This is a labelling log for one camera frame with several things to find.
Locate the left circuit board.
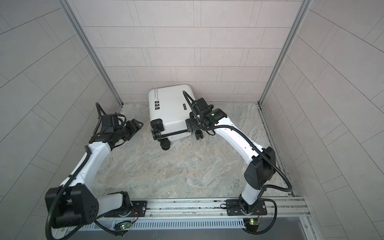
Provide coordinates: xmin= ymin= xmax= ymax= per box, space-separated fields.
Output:
xmin=114 ymin=221 xmax=132 ymax=231

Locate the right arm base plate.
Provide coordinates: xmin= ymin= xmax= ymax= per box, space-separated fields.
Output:
xmin=221 ymin=199 xmax=268 ymax=216

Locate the white black suitcase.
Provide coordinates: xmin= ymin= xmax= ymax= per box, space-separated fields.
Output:
xmin=149 ymin=85 xmax=204 ymax=151

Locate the right black corrugated cable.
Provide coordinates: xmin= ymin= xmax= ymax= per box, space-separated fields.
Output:
xmin=182 ymin=90 xmax=293 ymax=235

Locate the metal corner post left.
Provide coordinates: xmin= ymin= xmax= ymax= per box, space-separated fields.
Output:
xmin=58 ymin=0 xmax=124 ymax=107

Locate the right circuit board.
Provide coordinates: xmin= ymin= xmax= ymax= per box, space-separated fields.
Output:
xmin=243 ymin=219 xmax=260 ymax=233

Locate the aluminium mounting rail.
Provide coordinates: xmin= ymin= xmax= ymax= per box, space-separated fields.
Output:
xmin=98 ymin=197 xmax=311 ymax=220

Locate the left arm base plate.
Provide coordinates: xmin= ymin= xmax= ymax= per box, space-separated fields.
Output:
xmin=104 ymin=201 xmax=148 ymax=218

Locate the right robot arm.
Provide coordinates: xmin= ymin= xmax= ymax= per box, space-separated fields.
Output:
xmin=191 ymin=103 xmax=276 ymax=214

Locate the circuit board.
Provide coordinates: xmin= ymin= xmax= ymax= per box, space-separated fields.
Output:
xmin=114 ymin=221 xmax=132 ymax=231
xmin=243 ymin=219 xmax=260 ymax=233

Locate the metal corner post right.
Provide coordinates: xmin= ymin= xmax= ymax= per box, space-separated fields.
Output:
xmin=259 ymin=0 xmax=312 ymax=106

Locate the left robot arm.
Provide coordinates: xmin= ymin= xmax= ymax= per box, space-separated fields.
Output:
xmin=45 ymin=113 xmax=144 ymax=229

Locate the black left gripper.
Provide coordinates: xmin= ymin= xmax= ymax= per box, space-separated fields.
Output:
xmin=113 ymin=118 xmax=145 ymax=141

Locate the metal corner post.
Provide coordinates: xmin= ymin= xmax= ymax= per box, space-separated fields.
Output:
xmin=58 ymin=0 xmax=124 ymax=107
xmin=259 ymin=0 xmax=312 ymax=106

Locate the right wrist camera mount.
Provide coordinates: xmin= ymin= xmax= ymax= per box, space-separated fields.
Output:
xmin=192 ymin=98 xmax=214 ymax=115

